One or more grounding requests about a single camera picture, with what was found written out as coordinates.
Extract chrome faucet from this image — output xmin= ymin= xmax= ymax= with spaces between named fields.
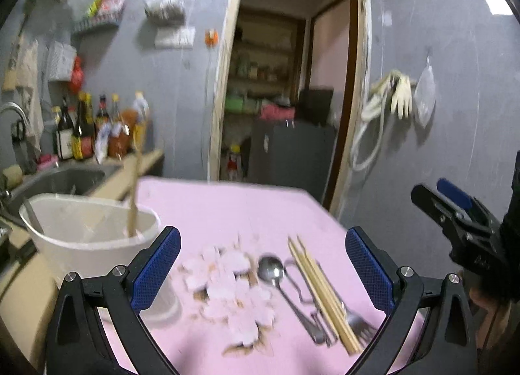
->
xmin=0 ymin=101 xmax=34 ymax=157

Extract dark grey cabinet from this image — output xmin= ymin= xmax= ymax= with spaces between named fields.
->
xmin=248 ymin=120 xmax=336 ymax=201

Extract red hanging packet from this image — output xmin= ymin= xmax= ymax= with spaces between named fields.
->
xmin=68 ymin=56 xmax=85 ymax=95

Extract stainless steel sink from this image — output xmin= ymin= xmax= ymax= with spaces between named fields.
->
xmin=1 ymin=164 xmax=120 ymax=227

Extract red cloth on cabinet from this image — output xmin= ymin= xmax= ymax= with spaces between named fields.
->
xmin=259 ymin=104 xmax=295 ymax=120

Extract white rubber gloves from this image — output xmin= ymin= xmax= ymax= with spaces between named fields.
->
xmin=362 ymin=70 xmax=412 ymax=121

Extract stainless steel fork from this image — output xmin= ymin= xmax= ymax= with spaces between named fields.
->
xmin=315 ymin=262 xmax=379 ymax=345

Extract dark bottle yellow label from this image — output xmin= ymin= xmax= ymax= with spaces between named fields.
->
xmin=71 ymin=92 xmax=94 ymax=161

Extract wooden utensil in holder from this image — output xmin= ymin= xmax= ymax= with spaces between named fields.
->
xmin=127 ymin=126 xmax=144 ymax=238

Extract person hand holding gripper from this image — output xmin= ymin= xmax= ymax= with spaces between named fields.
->
xmin=470 ymin=287 xmax=511 ymax=350

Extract orange spice bag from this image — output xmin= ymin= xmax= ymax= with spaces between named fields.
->
xmin=109 ymin=108 xmax=138 ymax=160

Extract metal utensil in holder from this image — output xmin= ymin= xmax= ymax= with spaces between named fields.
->
xmin=23 ymin=198 xmax=44 ymax=235

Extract wall shelf with packets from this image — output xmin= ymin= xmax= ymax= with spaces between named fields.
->
xmin=72 ymin=0 xmax=125 ymax=36

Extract orange wall hook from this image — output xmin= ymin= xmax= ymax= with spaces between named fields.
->
xmin=204 ymin=29 xmax=219 ymax=48

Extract white seasoning packet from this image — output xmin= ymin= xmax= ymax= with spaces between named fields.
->
xmin=94 ymin=122 xmax=112 ymax=165

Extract green box on shelf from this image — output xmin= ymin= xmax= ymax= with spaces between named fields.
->
xmin=225 ymin=96 xmax=261 ymax=114

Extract hanging plastic bags bundle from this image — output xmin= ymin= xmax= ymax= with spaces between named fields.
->
xmin=144 ymin=0 xmax=196 ymax=49

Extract dark soy sauce bottle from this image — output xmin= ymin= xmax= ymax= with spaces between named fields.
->
xmin=55 ymin=97 xmax=74 ymax=161

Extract stainless steel spoon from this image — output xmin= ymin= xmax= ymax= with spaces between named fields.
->
xmin=257 ymin=254 xmax=326 ymax=345

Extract clear plastic bag on wall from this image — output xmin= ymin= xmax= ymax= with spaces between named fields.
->
xmin=413 ymin=56 xmax=436 ymax=128

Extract wooden door frame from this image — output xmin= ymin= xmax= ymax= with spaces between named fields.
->
xmin=207 ymin=0 xmax=372 ymax=218

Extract clear oil bottle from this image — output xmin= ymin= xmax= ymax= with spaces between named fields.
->
xmin=132 ymin=90 xmax=150 ymax=150

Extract pink floral tablecloth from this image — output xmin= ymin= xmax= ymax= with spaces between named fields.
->
xmin=137 ymin=177 xmax=384 ymax=374

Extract white flexible hose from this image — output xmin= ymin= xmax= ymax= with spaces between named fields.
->
xmin=349 ymin=77 xmax=393 ymax=173

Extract red bottle on floor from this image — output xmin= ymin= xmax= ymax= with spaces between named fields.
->
xmin=227 ymin=144 xmax=241 ymax=181

